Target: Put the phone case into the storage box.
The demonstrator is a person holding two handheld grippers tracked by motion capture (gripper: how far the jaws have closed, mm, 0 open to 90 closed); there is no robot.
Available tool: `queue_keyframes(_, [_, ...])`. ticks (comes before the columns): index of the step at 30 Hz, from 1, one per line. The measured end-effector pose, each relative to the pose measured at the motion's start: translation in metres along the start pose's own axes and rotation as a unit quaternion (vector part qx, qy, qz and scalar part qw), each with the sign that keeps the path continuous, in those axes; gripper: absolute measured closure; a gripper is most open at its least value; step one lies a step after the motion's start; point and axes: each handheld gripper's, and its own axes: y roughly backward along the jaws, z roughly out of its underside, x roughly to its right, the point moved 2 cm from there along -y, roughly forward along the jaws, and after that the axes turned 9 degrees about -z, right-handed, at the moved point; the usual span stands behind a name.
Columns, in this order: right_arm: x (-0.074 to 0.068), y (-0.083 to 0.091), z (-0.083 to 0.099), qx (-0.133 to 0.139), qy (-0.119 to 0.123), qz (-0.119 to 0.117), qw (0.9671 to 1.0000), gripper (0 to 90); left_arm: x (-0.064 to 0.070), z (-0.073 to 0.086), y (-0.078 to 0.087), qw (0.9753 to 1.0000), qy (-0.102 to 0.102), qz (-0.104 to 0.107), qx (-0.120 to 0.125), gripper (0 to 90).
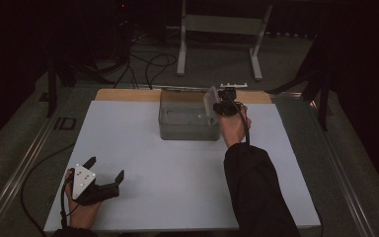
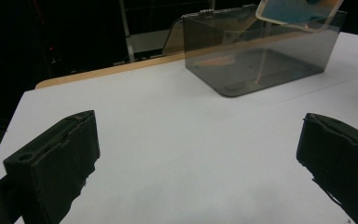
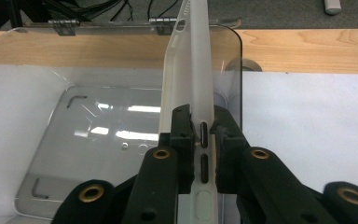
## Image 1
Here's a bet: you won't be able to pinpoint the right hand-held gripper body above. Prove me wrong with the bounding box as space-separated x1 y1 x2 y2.
212 83 249 118

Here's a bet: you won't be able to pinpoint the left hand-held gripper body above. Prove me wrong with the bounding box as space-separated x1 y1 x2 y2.
71 163 121 207

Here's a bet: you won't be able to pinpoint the clear grey plastic box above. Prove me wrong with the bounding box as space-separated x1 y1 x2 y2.
157 88 222 142

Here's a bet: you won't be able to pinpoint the person's right hand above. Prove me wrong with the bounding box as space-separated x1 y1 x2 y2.
218 104 253 148

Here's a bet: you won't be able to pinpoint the person's left hand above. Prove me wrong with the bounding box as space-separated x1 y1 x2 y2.
63 168 103 230

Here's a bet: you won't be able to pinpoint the white table sheet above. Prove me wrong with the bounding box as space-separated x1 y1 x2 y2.
43 100 322 232

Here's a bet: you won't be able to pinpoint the white metal stand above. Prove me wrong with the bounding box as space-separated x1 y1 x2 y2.
176 0 273 82

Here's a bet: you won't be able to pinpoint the black floor stand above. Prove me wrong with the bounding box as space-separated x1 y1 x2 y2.
45 53 78 119
265 34 331 132

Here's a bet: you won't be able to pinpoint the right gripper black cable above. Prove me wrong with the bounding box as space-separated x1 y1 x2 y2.
231 98 252 146

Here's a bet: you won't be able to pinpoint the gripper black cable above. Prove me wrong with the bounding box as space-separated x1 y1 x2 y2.
231 98 252 146
20 142 80 237

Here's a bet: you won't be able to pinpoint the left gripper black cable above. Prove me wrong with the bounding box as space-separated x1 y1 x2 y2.
20 142 80 237

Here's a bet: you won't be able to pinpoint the metal floor rail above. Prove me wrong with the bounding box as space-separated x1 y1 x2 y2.
270 92 378 237
0 88 75 237

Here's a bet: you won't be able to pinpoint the black floor cables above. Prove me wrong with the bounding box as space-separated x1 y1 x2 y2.
110 31 179 91

